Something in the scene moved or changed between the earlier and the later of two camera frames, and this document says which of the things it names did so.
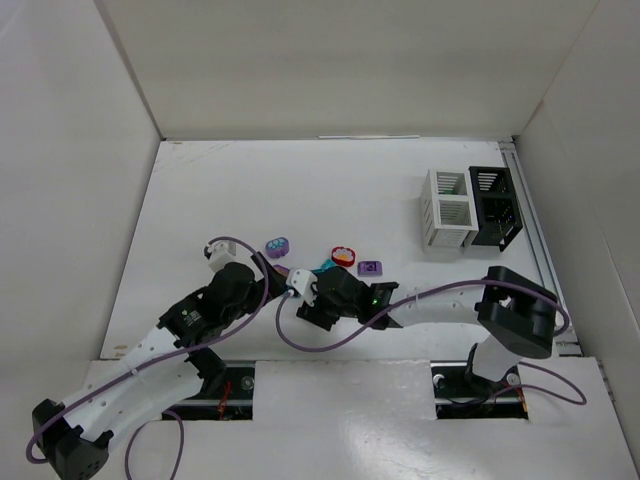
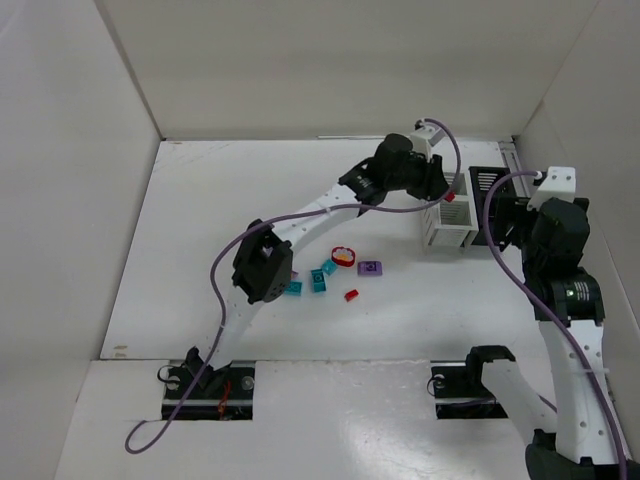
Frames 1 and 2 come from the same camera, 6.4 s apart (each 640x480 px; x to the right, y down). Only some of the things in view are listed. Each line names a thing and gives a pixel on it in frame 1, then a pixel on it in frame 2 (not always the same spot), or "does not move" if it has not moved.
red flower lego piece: (343, 256) does not move
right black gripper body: (315, 304) to (503, 215)
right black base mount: (460, 395) does not move
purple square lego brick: (368, 268) does not move
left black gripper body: (262, 272) to (433, 176)
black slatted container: (498, 212) does not move
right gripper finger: (317, 316) to (509, 218)
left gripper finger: (277, 282) to (437, 185)
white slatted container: (448, 216) does not move
